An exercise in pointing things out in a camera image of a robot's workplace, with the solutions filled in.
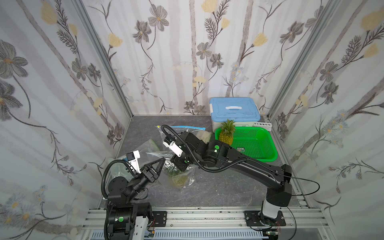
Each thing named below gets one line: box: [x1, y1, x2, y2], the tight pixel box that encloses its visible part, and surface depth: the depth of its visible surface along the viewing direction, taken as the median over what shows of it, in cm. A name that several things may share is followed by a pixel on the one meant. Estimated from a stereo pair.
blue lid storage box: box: [209, 97, 261, 133], surface depth 103 cm
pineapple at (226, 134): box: [219, 119, 236, 146], surface depth 93 cm
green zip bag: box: [106, 140, 161, 185], surface depth 57 cm
